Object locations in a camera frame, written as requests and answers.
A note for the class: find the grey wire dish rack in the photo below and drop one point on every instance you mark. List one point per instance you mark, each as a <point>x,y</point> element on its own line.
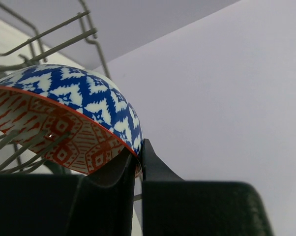
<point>35,51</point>

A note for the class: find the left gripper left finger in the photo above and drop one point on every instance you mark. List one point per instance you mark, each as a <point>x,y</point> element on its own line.
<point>100,204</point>

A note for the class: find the red patterned bowl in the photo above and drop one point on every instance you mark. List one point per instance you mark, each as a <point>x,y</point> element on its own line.
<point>75,118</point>

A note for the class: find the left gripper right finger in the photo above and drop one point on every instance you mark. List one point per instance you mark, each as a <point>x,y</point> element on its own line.
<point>176,207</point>

